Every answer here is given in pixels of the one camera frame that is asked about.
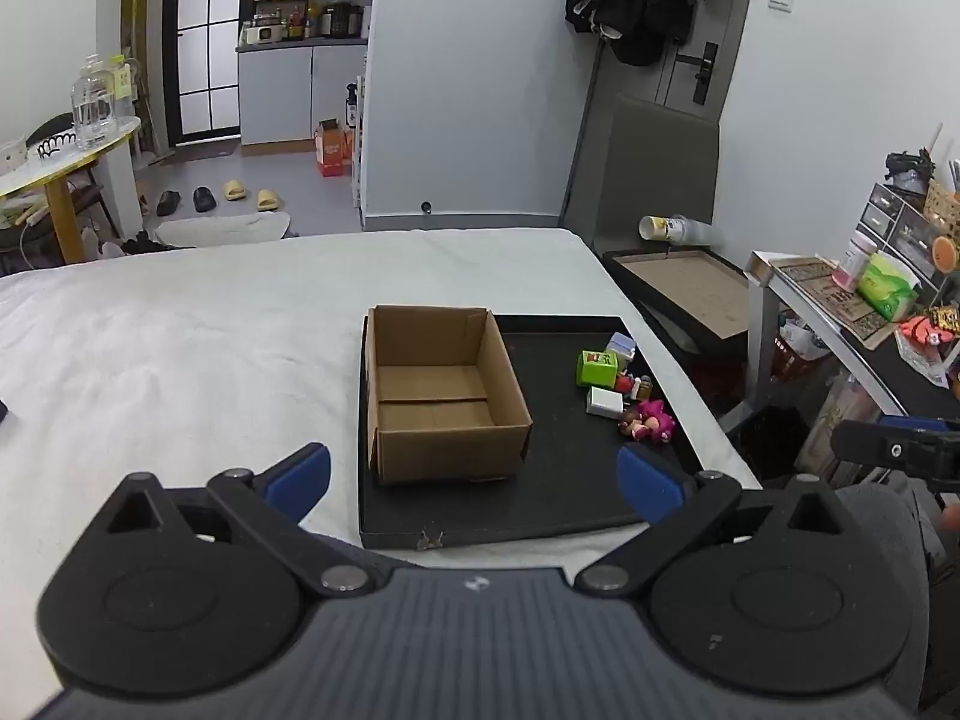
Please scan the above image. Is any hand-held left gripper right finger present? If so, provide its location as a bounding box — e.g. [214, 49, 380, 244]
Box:
[576, 444, 852, 599]

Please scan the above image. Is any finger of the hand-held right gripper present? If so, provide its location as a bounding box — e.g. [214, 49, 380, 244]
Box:
[832, 420, 960, 496]
[879, 414, 960, 434]

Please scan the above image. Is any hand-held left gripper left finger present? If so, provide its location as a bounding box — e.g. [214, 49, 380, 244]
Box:
[97, 444, 374, 599]

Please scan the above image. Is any pink doll figure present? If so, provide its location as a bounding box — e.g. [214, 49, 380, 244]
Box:
[634, 397, 677, 444]

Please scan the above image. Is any green cube charger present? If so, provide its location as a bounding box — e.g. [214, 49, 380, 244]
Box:
[576, 350, 620, 389]

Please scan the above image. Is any brown cardboard box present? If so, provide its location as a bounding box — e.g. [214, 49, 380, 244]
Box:
[366, 304, 534, 486]

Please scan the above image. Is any orange snack bag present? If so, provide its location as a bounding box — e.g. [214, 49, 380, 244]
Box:
[895, 306, 960, 389]

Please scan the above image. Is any grey side desk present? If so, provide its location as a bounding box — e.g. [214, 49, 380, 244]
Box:
[745, 250, 960, 481]

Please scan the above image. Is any green tissue pack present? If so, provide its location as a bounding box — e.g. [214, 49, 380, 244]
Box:
[857, 250, 923, 321]

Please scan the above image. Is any brown patterned flat box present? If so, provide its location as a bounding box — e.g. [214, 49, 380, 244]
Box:
[768, 256, 899, 350]

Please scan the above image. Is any pink-lidded white bottle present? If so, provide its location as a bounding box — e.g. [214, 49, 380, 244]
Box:
[832, 232, 879, 291]

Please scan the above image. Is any black tray with brown bottom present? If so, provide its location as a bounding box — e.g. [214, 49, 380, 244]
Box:
[603, 246, 752, 355]

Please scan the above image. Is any grey drawer organizer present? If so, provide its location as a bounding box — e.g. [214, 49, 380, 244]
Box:
[858, 181, 960, 282]

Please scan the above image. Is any wicker basket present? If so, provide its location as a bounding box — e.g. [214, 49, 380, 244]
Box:
[923, 178, 960, 242]

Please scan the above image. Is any paper cup tube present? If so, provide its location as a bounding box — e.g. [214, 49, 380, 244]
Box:
[638, 214, 715, 245]

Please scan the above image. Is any white floor rug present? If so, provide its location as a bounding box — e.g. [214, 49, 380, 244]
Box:
[153, 211, 293, 248]

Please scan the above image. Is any grey leaning board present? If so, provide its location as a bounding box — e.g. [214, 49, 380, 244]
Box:
[561, 94, 722, 250]

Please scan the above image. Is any orange carton box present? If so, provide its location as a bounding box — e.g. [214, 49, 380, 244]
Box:
[313, 118, 354, 178]

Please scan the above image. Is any white kitchen cabinet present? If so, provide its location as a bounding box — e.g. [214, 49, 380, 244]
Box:
[235, 40, 369, 149]

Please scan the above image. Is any round yellow-legged table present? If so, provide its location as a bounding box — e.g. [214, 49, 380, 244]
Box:
[0, 115, 143, 265]

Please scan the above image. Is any black door lock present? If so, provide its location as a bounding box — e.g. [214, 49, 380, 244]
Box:
[690, 43, 719, 105]

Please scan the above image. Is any clear glass bottle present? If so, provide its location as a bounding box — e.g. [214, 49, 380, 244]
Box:
[70, 55, 119, 150]

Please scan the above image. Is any black-framed glass door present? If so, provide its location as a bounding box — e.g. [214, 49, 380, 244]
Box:
[163, 0, 246, 145]

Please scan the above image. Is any grey entrance door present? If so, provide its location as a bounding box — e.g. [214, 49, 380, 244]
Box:
[652, 0, 758, 125]

